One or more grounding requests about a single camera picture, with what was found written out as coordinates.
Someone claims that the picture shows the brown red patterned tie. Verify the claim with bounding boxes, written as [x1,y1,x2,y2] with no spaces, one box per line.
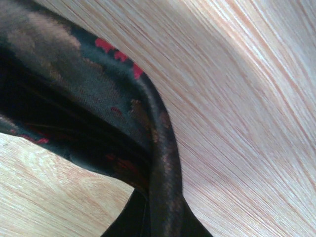
[0,0,210,237]

